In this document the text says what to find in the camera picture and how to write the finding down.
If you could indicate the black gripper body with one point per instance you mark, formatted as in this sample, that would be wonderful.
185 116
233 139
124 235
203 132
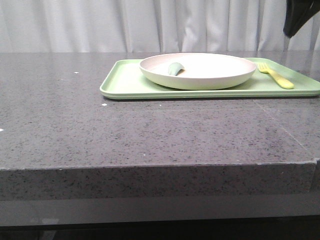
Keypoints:
298 12

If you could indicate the yellow plastic fork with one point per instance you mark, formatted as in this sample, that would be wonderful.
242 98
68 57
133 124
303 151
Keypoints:
280 80

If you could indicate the beige round plate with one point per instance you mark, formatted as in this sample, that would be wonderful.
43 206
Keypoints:
203 71

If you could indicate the green utensil on plate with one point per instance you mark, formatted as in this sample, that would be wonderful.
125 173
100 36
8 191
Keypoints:
175 68

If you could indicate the light green plastic tray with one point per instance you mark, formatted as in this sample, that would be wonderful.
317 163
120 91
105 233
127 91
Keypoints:
125 81

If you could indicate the grey pleated curtain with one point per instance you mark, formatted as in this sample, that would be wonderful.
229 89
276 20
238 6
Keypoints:
128 26

